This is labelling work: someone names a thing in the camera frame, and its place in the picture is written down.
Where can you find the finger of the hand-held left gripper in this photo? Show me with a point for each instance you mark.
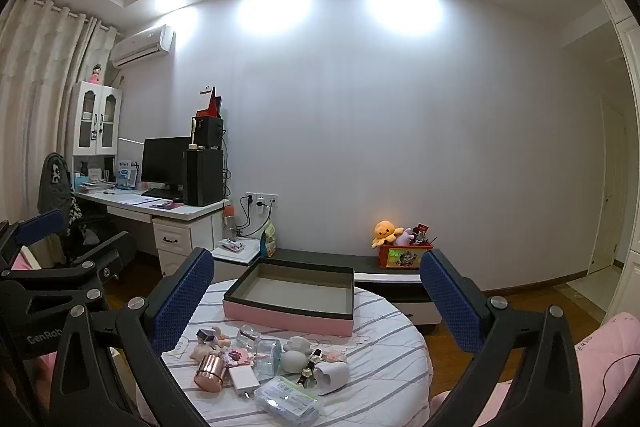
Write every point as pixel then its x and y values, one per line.
pixel 100 253
pixel 40 224

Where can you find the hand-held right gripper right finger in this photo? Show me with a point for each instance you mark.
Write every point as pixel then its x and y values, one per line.
pixel 452 302

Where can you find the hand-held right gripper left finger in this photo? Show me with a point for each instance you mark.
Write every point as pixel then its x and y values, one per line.
pixel 182 302

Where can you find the beige block figure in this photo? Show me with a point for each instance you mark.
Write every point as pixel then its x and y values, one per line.
pixel 201 350

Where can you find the small clear glass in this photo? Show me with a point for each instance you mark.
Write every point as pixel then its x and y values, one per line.
pixel 247 336

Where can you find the pink building block model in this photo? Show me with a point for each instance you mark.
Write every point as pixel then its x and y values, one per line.
pixel 235 357

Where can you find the pink storage box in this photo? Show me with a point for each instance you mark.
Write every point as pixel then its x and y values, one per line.
pixel 285 319

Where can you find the black office chair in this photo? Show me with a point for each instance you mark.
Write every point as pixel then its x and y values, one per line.
pixel 92 221

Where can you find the grey patterned jacket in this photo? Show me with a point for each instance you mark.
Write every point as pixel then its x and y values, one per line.
pixel 55 182

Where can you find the red toy box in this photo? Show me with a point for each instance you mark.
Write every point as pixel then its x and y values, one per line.
pixel 405 257

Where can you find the white side table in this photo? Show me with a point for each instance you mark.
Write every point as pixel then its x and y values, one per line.
pixel 240 258

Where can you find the small pink packet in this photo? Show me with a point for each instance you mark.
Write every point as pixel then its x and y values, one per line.
pixel 232 247

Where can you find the rose gold can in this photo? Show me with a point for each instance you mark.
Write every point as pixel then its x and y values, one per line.
pixel 210 372

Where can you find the purple plush toy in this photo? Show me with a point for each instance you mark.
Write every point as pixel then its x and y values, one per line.
pixel 406 237

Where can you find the black keyboard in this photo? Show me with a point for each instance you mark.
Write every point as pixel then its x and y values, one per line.
pixel 157 193

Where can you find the blue and white desk box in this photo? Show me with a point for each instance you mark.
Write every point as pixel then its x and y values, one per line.
pixel 126 172

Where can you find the clear water bottle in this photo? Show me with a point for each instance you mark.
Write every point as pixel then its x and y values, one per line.
pixel 229 227

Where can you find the white desk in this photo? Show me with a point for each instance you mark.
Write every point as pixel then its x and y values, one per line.
pixel 200 212

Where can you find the white power adapter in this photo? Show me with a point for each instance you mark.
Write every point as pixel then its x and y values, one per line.
pixel 243 379

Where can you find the orange octopus plush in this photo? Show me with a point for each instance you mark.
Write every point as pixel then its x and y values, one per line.
pixel 384 231

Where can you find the colourful snack bag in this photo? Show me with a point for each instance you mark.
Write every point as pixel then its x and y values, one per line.
pixel 268 242

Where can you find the black computer monitor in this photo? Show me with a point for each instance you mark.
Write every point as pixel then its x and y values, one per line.
pixel 165 159

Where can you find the black computer tower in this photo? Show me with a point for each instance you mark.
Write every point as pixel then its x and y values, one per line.
pixel 205 177

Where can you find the black and white low cabinet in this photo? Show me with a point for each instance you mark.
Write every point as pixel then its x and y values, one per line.
pixel 320 257

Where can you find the white glass door cabinet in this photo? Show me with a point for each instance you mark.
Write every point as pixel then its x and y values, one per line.
pixel 97 94

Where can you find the beige curtain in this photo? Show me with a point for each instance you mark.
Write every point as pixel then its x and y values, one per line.
pixel 40 82

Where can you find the blue plastic packet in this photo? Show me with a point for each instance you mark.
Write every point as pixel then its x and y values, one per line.
pixel 287 402

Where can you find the small pink doll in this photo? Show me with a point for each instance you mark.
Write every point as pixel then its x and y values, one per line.
pixel 96 74

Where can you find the black speaker box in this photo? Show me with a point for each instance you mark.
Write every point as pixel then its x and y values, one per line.
pixel 210 132

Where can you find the light pink quilt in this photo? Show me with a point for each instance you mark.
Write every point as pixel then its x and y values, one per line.
pixel 615 347

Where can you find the white door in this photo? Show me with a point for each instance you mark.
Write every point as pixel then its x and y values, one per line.
pixel 607 187

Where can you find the white air conditioner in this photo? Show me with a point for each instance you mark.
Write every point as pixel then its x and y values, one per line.
pixel 142 47

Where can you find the white wall outlet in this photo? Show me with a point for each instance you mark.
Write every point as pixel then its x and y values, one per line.
pixel 262 198

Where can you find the white door frame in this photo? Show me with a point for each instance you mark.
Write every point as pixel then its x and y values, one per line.
pixel 627 57

